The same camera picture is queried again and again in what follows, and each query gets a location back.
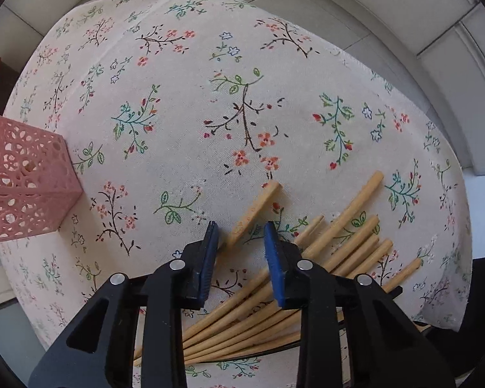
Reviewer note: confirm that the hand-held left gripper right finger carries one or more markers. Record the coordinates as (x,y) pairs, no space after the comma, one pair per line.
(274,258)

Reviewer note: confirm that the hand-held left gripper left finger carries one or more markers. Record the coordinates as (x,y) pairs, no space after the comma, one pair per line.
(208,250)

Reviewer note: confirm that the light wooden chopstick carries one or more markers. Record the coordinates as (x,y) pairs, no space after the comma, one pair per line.
(254,210)

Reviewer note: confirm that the pile of wooden chopsticks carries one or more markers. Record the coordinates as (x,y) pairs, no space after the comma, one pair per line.
(347,226)

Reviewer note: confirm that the black chopstick with gold band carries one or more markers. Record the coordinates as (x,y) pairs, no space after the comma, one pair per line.
(242,356)

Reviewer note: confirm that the pink perforated utensil holder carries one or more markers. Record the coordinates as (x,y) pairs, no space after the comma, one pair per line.
(28,194)

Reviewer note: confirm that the floral tablecloth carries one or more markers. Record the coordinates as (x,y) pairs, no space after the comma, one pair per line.
(186,89)

